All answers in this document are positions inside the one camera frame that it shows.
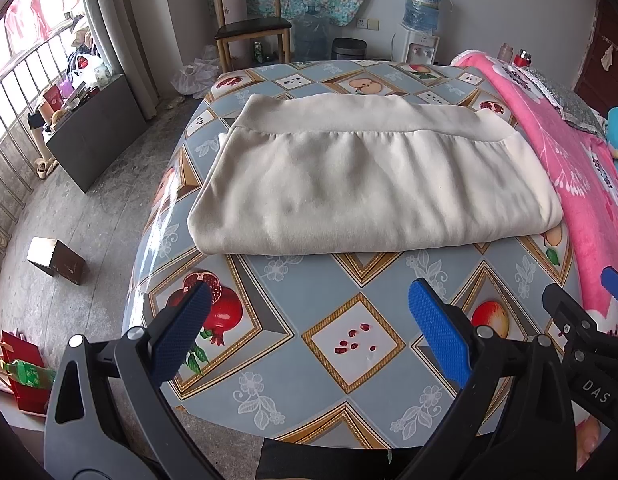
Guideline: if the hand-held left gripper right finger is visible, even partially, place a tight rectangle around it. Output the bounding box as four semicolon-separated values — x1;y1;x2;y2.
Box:
399;277;577;480

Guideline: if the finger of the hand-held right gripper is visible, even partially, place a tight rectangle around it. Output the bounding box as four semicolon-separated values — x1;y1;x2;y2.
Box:
601;266;618;311
541;282;602;361

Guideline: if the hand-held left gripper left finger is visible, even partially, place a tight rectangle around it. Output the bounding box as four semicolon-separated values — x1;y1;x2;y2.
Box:
43;280;215;480

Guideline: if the cream jacket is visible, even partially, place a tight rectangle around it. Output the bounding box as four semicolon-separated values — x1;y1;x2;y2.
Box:
187;92;564;256

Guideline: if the person's right hand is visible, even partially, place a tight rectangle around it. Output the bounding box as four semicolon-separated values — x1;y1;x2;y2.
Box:
578;417;616;467

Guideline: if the pink floral blanket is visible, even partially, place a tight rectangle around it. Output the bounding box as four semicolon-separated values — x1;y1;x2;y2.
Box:
451;50;618;341

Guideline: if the round table with fruit cloth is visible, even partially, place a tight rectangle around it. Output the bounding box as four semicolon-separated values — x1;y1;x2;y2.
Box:
122;60;610;451

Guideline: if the brown and white box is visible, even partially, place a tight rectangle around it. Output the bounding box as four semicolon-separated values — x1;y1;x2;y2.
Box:
26;236;90;287

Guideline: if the green packet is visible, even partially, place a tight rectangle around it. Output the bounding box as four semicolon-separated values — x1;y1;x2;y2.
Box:
2;360;57;388

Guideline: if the red gift bag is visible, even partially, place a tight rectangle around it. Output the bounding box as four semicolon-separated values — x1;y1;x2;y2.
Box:
0;330;57;416

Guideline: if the dark low cabinet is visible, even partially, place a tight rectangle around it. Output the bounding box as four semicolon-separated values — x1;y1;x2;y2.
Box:
44;74;147;193

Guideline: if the dark wooden door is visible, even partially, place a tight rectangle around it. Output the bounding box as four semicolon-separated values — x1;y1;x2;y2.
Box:
574;0;618;111

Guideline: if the clear plastic bag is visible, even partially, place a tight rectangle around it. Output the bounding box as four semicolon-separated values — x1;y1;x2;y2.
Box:
171;45;222;98

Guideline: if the purple box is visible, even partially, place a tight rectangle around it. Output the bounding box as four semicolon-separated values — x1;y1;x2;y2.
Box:
59;77;85;102

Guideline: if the white plastic bag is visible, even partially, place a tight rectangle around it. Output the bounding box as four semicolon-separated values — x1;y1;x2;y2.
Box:
69;55;112;91

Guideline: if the metal window railing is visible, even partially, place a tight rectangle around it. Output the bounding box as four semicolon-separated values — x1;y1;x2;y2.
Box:
0;20;90;241

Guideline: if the white water dispenser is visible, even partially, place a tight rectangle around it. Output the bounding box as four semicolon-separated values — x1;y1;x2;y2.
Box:
393;27;441;66

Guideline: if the grey trash bin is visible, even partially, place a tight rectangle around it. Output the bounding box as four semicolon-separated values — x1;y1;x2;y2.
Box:
331;37;368;61

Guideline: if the grey curtain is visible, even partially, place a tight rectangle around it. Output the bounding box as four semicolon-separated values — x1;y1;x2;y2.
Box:
82;0;190;121

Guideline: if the wooden chair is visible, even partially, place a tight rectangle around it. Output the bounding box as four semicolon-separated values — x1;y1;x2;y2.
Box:
209;0;292;73

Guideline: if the empty clear water jug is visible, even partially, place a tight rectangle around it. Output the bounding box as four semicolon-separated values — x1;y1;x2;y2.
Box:
291;5;332;63

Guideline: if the blue water dispenser bottle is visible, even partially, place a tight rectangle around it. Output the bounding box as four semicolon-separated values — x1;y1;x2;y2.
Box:
401;0;446;33

